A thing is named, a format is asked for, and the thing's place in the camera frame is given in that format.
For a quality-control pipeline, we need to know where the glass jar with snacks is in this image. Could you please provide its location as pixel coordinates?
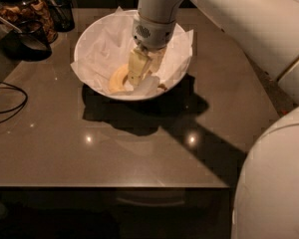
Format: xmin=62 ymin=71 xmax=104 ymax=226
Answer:
xmin=0 ymin=0 xmax=58 ymax=43

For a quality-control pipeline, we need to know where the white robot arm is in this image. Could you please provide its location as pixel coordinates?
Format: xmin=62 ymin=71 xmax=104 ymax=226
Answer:
xmin=132 ymin=0 xmax=299 ymax=239

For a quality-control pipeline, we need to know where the left yellow banana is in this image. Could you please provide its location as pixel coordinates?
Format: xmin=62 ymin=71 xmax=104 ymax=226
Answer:
xmin=109 ymin=64 xmax=129 ymax=93

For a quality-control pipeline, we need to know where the silver spoon handle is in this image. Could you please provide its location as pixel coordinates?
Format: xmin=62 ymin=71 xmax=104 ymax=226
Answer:
xmin=0 ymin=16 xmax=23 ymax=34

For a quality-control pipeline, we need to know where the black mesh pen holder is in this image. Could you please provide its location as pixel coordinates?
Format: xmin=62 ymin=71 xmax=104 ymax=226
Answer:
xmin=48 ymin=0 xmax=75 ymax=32

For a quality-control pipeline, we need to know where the white bowl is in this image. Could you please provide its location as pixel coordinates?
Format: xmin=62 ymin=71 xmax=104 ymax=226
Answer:
xmin=73 ymin=9 xmax=193 ymax=103

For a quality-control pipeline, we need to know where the white paper liner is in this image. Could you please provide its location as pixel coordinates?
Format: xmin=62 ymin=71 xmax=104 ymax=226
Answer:
xmin=70 ymin=6 xmax=194 ymax=97

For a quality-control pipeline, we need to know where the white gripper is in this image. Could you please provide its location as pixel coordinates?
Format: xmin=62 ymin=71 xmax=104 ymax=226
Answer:
xmin=128 ymin=13 xmax=175 ymax=87

